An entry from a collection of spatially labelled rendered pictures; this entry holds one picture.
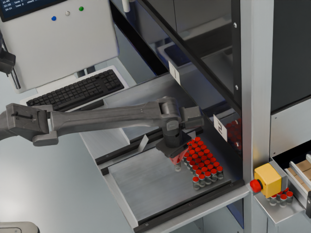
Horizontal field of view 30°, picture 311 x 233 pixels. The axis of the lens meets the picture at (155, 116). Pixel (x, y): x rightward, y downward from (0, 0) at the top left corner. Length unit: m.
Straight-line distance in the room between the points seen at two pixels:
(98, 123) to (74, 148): 1.79
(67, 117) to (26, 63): 0.91
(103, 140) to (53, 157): 1.26
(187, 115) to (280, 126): 0.28
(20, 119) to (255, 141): 0.69
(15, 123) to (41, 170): 1.80
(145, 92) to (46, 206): 1.10
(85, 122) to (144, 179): 0.46
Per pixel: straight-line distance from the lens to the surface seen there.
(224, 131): 1.92
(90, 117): 1.63
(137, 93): 2.32
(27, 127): 1.57
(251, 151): 1.78
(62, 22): 2.45
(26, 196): 3.26
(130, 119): 1.65
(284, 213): 1.90
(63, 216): 3.11
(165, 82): 2.35
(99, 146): 2.15
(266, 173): 1.80
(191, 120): 1.75
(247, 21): 1.48
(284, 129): 1.80
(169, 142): 1.79
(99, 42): 2.56
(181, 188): 1.96
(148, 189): 1.97
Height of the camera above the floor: 2.41
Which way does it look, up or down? 44 degrees down
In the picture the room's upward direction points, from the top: 9 degrees counter-clockwise
